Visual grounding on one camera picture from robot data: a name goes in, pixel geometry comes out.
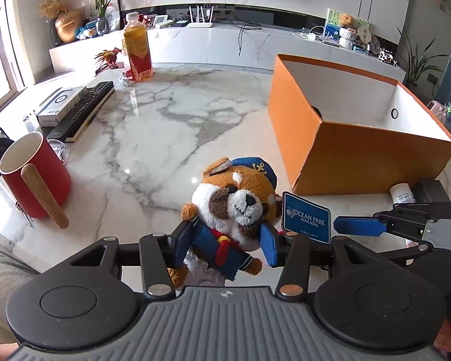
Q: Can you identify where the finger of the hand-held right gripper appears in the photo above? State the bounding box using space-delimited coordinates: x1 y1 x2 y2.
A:
382 244 434 268
333 202 451 240

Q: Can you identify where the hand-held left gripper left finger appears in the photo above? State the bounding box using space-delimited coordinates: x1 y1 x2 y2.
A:
70 220 201 299

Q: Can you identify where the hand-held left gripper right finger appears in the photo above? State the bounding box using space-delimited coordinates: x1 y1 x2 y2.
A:
259 222 386 298

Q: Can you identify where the dark grey box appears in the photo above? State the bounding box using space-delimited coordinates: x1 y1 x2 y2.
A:
413 180 451 204

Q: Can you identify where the sailor dog plush toy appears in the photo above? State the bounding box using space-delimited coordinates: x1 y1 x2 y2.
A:
167 157 331 289

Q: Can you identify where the orange cardboard box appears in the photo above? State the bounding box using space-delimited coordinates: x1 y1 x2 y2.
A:
268 54 451 196

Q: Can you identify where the white label roll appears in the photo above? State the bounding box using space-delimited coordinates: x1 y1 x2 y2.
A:
390 182 416 205

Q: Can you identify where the pink small case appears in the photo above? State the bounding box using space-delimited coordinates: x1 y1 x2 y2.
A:
426 100 447 125

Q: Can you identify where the black remote control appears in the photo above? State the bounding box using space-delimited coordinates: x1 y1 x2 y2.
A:
47 81 115 143

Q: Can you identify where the potted green plant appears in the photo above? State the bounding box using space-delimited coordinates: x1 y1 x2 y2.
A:
396 28 450 85

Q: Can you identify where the white flat box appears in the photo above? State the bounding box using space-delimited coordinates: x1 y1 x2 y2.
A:
35 87 87 128

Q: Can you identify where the person's grey clothing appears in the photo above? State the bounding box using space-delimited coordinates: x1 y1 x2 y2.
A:
0 229 40 345

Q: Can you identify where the orange drink bottle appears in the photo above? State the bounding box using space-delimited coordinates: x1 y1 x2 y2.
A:
122 11 154 82

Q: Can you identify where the white marble tv cabinet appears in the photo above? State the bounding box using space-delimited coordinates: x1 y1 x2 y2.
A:
48 4 407 84

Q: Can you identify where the red flower ornament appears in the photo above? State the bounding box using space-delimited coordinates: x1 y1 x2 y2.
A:
94 47 123 70

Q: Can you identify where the brown teddy bear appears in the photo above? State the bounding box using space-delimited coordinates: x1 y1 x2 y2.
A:
339 14 359 50

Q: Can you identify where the picture card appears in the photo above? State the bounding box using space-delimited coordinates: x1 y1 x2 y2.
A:
325 8 370 46

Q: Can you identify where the white router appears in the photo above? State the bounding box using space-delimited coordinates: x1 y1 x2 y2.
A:
187 5 215 29

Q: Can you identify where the blue plastic bag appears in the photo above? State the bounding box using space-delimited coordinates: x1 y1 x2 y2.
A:
75 20 99 40

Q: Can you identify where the green plant in glass vase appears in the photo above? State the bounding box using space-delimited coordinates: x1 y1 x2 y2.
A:
94 0 133 35

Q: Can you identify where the gold round vase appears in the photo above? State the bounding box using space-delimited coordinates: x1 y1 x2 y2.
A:
54 8 84 43

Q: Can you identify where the dried flower bunch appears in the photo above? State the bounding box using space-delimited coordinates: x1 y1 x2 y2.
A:
37 0 67 20

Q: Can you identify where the red mug with wooden handle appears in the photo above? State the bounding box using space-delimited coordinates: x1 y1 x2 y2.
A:
0 131 73 230

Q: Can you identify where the black cable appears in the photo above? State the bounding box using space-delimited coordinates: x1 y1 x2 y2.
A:
237 22 262 55

